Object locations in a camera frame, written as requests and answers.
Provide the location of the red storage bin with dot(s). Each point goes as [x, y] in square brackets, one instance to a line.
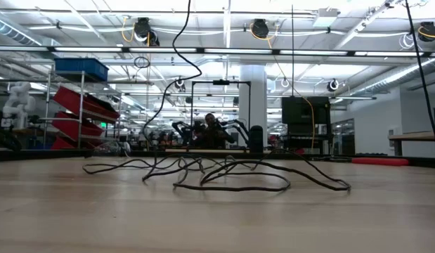
[60, 144]
[67, 98]
[69, 124]

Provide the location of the thin black slanted pole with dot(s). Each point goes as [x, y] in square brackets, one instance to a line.
[421, 70]

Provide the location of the blue storage bin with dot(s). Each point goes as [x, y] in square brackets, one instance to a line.
[82, 68]

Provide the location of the white building column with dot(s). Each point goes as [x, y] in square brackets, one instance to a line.
[252, 98]

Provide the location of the wooden top desk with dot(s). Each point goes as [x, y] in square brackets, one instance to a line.
[414, 136]

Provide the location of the silver ventilation duct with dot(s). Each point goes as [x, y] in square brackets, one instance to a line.
[13, 31]

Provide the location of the black cylindrical stand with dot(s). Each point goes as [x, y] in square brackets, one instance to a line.
[256, 138]

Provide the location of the black background station frame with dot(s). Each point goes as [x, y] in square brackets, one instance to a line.
[220, 82]

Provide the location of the black monitor cabinet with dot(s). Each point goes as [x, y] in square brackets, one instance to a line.
[303, 110]

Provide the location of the black background machine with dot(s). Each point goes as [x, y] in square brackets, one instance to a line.
[4, 138]

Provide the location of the person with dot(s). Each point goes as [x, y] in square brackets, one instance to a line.
[212, 135]

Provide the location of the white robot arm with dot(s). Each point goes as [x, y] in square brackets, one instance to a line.
[18, 102]

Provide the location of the green exit sign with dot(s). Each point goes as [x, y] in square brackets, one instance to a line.
[103, 124]

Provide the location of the black aluminium table frame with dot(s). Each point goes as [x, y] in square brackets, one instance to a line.
[45, 154]

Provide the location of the long ceiling light strip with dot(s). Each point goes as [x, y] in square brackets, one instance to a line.
[90, 49]

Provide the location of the black background robot arm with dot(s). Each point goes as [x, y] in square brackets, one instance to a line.
[182, 129]
[238, 124]

